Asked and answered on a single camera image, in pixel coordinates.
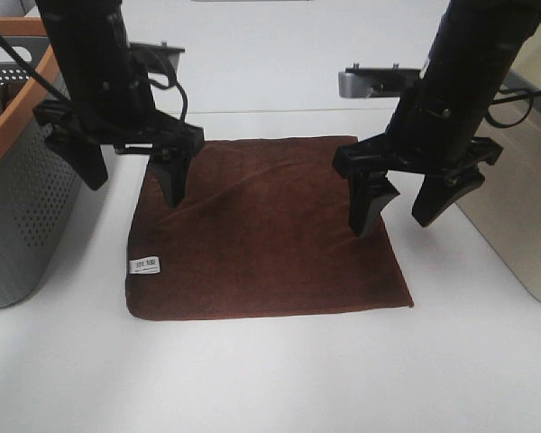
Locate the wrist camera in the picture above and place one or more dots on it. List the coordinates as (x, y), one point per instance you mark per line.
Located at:
(158, 59)
(357, 82)

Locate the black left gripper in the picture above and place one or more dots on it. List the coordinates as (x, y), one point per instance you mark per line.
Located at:
(132, 125)

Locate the beige basket with grey rim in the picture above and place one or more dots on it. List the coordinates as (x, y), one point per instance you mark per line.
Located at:
(507, 208)

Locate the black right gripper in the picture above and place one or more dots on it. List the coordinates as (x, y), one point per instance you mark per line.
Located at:
(431, 132)

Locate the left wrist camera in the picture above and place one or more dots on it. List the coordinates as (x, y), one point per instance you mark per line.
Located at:
(158, 59)

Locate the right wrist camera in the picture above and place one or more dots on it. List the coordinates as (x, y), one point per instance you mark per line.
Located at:
(357, 82)

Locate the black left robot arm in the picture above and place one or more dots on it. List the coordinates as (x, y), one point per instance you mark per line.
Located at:
(122, 94)

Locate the brown towel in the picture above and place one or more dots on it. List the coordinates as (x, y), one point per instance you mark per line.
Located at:
(261, 232)

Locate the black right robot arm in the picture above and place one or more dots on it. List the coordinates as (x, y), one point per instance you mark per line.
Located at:
(476, 43)

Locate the grey basket with orange rim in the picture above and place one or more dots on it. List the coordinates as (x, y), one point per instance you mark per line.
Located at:
(38, 190)

